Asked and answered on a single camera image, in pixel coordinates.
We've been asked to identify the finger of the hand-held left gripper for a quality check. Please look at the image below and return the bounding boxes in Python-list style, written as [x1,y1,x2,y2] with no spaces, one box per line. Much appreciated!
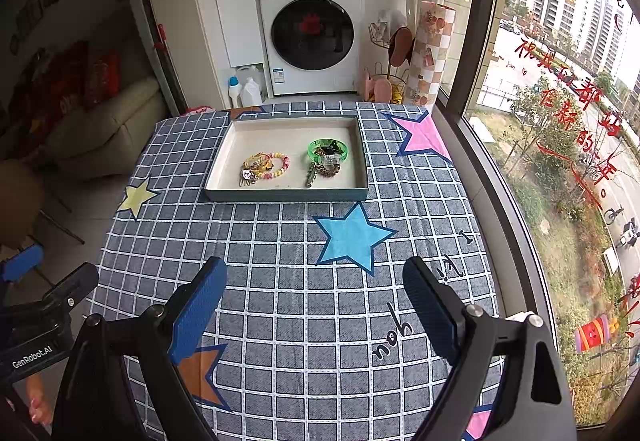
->
[0,243,45,283]
[42,263,100,311]

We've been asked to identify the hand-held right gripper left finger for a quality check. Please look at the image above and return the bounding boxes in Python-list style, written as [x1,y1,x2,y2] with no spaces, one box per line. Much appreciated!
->
[52,256,228,441]

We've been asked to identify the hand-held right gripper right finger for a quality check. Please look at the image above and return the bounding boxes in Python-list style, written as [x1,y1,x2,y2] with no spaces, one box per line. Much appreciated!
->
[402,257,578,441]

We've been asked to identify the pink yellow spiral hair tie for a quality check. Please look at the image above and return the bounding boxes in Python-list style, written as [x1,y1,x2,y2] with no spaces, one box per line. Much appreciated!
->
[257,152,291,180]

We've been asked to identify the green bracelet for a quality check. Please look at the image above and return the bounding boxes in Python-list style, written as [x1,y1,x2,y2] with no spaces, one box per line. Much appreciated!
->
[307,138,350,164]

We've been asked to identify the shallow grey-green box tray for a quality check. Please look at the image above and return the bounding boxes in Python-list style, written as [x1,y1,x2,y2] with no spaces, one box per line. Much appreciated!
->
[204,115,370,203]

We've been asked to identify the person's left hand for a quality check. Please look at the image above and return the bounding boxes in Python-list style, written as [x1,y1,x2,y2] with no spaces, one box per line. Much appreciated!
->
[26,378,53,426]

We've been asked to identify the checked star print tablecloth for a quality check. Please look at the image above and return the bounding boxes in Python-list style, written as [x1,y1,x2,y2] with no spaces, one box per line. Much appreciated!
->
[85,101,506,441]

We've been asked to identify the cream sofa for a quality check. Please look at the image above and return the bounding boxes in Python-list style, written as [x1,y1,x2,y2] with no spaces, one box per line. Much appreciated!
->
[47,77,168,179]

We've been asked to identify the red cartoon window sticker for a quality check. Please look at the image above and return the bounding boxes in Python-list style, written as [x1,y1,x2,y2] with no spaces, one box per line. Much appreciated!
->
[575,314,618,353]

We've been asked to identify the red cushions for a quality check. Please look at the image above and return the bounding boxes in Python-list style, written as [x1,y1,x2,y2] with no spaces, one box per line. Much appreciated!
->
[30,41,121,122]

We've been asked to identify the white plastic bottle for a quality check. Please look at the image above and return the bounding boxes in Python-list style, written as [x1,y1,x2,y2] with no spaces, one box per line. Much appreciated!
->
[240,77,263,108]

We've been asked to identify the pink slippers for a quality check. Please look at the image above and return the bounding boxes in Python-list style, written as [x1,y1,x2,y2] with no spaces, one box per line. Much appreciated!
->
[356,71,393,102]

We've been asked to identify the checkered rolled mat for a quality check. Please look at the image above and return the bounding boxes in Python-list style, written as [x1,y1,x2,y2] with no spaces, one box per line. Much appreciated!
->
[404,1,457,106]

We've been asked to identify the red window lettering sticker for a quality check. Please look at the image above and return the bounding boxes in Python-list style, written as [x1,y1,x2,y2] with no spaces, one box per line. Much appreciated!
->
[515,38,626,206]

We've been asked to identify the brown slippers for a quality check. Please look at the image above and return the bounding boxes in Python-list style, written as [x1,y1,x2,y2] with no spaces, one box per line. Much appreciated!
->
[390,27,415,66]

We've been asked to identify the white front-load washing machine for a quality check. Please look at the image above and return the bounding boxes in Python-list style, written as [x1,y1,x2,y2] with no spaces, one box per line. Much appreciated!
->
[256,0,363,96]

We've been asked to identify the gold wire shoe rack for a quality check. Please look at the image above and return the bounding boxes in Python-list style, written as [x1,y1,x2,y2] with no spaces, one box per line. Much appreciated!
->
[367,21,416,102]

